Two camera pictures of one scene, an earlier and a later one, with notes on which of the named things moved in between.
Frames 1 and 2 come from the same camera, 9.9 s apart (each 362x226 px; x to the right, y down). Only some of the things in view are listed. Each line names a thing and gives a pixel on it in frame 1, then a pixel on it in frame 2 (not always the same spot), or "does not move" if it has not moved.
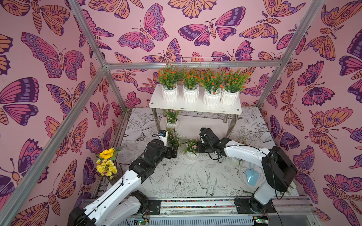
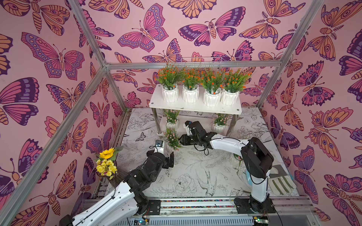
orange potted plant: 234,82 does not move
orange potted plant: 212,93 does not move
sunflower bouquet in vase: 106,164 does not move
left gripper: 168,154 → 167,164
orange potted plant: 192,79 does not move
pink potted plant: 171,120 does not move
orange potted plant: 169,76 does not move
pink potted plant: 191,149 → 219,120
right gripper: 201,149 → 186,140
